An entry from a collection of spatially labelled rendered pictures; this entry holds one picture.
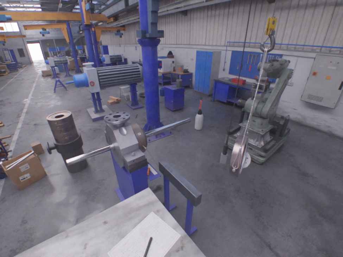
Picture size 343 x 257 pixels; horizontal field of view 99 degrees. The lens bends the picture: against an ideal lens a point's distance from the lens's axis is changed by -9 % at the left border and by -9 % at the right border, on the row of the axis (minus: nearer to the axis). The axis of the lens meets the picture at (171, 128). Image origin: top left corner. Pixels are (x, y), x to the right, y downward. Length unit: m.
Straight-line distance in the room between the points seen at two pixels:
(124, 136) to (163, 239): 0.95
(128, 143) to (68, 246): 0.92
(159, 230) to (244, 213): 1.56
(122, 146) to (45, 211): 1.81
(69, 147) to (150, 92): 1.86
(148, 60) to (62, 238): 3.00
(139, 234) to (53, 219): 1.75
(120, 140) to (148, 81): 2.11
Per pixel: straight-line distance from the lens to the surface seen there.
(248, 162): 1.86
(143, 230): 1.39
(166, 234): 1.36
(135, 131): 1.75
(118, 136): 1.63
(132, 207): 1.51
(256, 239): 2.52
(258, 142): 3.52
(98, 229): 1.48
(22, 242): 2.92
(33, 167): 3.54
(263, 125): 3.48
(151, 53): 3.43
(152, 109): 3.69
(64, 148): 3.11
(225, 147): 1.75
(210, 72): 6.83
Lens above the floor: 2.09
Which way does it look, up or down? 29 degrees down
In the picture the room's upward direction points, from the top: straight up
